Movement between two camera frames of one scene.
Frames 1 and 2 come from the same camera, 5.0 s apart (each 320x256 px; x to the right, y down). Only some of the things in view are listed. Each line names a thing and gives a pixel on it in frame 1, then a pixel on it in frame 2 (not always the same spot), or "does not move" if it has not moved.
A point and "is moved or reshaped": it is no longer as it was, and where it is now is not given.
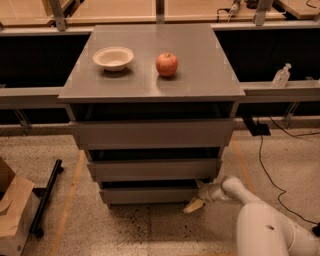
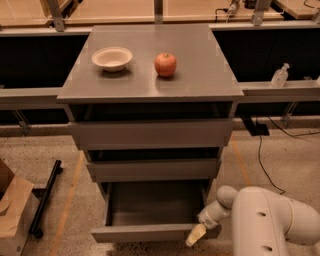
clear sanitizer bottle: x=282 y=76 does not move
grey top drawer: x=152 y=133 does not move
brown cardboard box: x=19 y=208 does not move
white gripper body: x=205 y=193 → x=207 y=219
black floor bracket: x=260 y=129 does not move
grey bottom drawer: x=149 y=196 is moved or reshaped
